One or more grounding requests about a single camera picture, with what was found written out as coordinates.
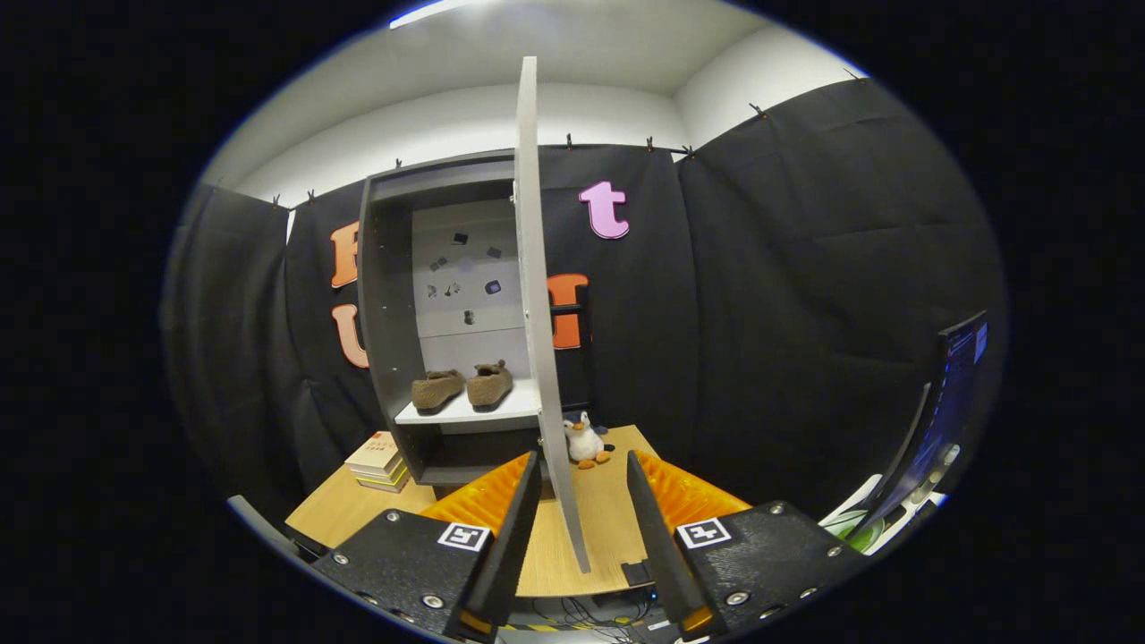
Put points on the beige shoe cabinet door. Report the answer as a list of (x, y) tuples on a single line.
[(530, 224)]

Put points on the white plush penguin toy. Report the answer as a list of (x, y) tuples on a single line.
[(585, 443)]

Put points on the green round object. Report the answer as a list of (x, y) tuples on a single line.
[(860, 526)]

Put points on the black backdrop cloth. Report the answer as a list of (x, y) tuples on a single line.
[(787, 295)]

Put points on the brown fuzzy shoe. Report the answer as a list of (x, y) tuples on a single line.
[(489, 385), (436, 390)]

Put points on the long ceiling light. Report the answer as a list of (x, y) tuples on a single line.
[(434, 11)]

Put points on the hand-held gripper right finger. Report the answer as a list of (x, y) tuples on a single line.
[(657, 546)]

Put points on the tan cover book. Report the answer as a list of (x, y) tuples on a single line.
[(374, 452)]

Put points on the dark computer monitor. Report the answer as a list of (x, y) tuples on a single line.
[(944, 420)]

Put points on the dark grey shoe cabinet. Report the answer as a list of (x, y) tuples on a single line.
[(380, 295)]

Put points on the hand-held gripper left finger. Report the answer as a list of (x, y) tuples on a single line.
[(510, 546)]

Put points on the yellow edged book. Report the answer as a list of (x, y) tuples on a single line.
[(385, 475)]

